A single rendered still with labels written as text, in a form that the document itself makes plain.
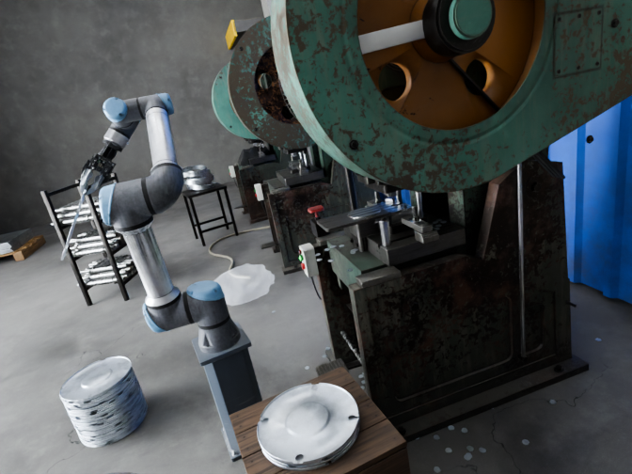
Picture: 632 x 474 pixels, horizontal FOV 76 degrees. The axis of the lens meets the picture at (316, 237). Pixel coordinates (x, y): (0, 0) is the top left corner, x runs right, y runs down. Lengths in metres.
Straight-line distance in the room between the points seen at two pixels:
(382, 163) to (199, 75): 7.13
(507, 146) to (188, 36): 7.27
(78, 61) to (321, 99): 7.42
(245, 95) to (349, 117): 1.80
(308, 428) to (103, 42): 7.56
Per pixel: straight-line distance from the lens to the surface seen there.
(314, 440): 1.20
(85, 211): 3.49
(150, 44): 8.11
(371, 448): 1.19
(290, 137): 2.77
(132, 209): 1.30
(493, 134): 1.18
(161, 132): 1.46
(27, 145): 8.46
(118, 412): 2.06
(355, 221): 1.47
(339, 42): 0.99
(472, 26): 1.07
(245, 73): 2.75
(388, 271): 1.37
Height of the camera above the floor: 1.22
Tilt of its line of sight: 19 degrees down
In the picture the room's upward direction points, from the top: 11 degrees counter-clockwise
